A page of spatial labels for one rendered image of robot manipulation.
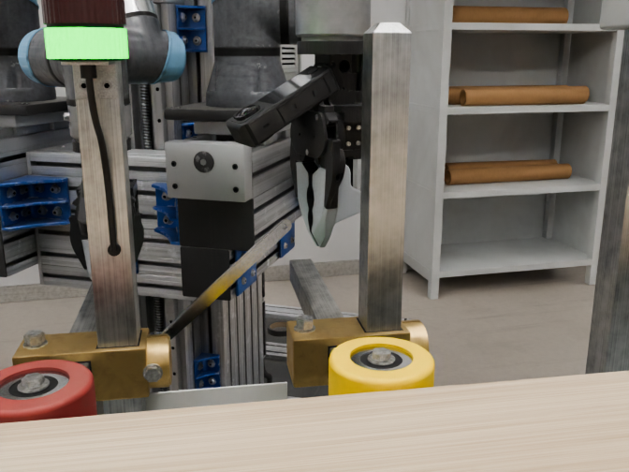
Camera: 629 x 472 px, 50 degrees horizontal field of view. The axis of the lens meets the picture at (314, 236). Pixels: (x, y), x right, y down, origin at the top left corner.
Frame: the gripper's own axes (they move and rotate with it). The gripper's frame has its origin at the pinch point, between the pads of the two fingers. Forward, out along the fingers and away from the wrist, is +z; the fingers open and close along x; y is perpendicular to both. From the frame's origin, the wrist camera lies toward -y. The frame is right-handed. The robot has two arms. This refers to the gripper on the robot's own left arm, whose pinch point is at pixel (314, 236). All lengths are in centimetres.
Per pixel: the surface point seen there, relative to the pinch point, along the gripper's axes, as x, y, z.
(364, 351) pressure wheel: -20.4, -7.1, 3.6
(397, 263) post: -11.3, 2.6, 0.4
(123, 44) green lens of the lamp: -7.2, -20.8, -19.5
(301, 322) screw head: -7.2, -5.5, 6.2
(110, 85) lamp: -3.3, -21.0, -16.3
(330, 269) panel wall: 227, 139, 90
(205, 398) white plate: -1.3, -13.5, 15.0
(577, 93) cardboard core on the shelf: 158, 231, -1
